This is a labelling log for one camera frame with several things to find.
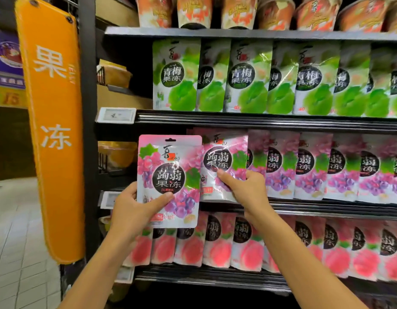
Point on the person's right hand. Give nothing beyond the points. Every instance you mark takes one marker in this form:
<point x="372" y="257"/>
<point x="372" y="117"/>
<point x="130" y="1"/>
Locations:
<point x="253" y="199"/>

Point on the person's left hand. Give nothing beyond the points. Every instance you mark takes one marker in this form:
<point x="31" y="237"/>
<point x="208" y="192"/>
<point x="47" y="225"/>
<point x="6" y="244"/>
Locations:
<point x="130" y="218"/>

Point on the purple grape jelly bag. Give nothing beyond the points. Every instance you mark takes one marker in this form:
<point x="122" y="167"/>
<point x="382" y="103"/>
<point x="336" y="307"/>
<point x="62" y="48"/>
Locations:
<point x="224" y="148"/>
<point x="169" y="157"/>

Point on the row of pink jelly packs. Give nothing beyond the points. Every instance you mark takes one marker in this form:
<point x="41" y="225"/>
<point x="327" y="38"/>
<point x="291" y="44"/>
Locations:
<point x="217" y="247"/>

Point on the row of purple jelly packs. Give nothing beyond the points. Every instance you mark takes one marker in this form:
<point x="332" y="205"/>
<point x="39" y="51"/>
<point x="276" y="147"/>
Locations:
<point x="314" y="170"/>

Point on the black low shelf rack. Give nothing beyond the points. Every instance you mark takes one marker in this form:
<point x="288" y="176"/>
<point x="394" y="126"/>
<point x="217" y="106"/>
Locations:
<point x="250" y="122"/>

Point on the row of green plum pouches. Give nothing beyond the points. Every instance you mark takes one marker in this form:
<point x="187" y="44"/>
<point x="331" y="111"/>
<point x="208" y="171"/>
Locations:
<point x="250" y="77"/>

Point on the row of orange jelly tubs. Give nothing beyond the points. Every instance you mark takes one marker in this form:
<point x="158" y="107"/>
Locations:
<point x="237" y="12"/>

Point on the person's left forearm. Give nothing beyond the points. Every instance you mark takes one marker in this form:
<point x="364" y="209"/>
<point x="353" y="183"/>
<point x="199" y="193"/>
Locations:
<point x="95" y="276"/>

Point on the person's right forearm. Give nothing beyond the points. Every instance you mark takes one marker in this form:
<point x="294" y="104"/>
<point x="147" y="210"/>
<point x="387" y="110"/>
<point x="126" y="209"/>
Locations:
<point x="308" y="270"/>

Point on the row of yellow jelly cups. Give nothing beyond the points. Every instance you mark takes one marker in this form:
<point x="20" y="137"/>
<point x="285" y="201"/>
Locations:
<point x="121" y="156"/>

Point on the white price tag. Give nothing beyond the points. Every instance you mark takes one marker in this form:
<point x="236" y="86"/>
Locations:
<point x="125" y="275"/>
<point x="116" y="115"/>
<point x="109" y="200"/>

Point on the orange hanging sign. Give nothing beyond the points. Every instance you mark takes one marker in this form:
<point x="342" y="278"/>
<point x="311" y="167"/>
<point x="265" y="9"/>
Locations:
<point x="53" y="141"/>

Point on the tan cardboard tray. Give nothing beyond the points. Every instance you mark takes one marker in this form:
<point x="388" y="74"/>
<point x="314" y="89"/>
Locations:
<point x="118" y="12"/>
<point x="121" y="99"/>

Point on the yellow packet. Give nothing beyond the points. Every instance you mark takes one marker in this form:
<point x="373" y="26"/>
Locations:
<point x="118" y="75"/>

